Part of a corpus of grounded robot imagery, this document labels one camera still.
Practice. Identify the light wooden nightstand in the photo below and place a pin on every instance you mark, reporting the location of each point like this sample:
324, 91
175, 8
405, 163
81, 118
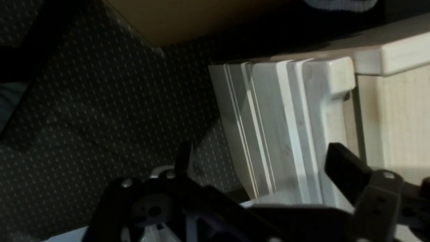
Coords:
394, 121

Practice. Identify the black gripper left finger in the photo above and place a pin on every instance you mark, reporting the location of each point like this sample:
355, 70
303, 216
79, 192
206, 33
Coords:
183, 158

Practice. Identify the pale topmost drawer front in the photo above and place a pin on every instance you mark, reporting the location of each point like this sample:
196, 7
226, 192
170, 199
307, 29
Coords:
313, 129

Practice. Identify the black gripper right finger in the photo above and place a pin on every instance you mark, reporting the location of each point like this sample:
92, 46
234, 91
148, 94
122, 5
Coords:
348, 172

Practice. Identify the pale lower drawer front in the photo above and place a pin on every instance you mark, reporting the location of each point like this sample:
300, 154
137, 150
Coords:
243, 121

